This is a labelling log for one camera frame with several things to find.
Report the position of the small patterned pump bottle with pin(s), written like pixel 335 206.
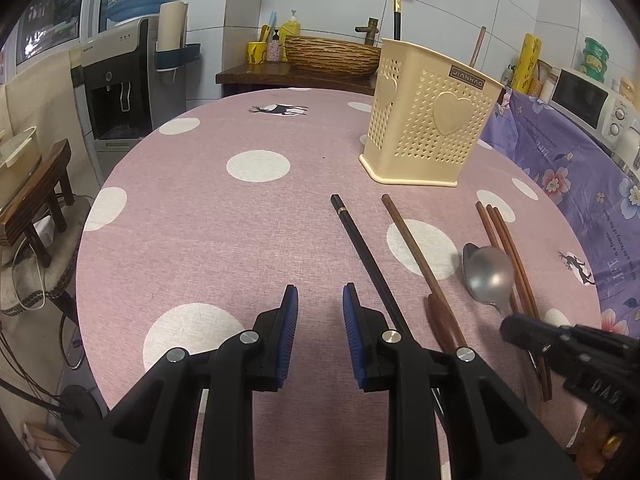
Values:
pixel 273 50

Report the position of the black chopstick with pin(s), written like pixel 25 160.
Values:
pixel 360 245
pixel 397 15

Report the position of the yellow wrap roll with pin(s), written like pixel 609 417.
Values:
pixel 527 60

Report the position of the white microwave oven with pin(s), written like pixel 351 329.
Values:
pixel 580 95

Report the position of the beige perforated utensil holder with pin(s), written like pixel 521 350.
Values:
pixel 425 125

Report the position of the dark wooden spoon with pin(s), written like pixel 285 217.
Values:
pixel 437 320

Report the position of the blue toothbrush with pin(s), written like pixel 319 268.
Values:
pixel 272 22

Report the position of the yellow cup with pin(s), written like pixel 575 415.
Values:
pixel 256 53

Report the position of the blue and white roll holder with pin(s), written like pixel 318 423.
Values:
pixel 175 57

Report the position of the woven brown basin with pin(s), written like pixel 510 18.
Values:
pixel 330 57

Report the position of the bronze faucet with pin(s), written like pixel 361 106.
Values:
pixel 371 30

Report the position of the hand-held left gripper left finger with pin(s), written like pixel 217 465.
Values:
pixel 287 330

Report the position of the dark wooden counter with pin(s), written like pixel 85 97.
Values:
pixel 250 79

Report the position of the purple floral cloth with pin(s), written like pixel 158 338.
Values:
pixel 565 170

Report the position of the white container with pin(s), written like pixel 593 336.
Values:
pixel 627 150

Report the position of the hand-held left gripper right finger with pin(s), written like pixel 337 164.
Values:
pixel 352 335

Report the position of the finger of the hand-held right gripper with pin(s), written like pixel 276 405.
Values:
pixel 525 330

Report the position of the wooden stool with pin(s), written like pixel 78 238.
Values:
pixel 35 195

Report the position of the yellow soap pump bottle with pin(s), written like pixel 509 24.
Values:
pixel 290 27

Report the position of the water dispenser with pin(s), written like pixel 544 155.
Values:
pixel 115 85

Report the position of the stack of green jars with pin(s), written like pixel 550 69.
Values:
pixel 595 60

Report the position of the brown wooden chopstick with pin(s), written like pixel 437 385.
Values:
pixel 484 220
pixel 477 47
pixel 410 245
pixel 520 270

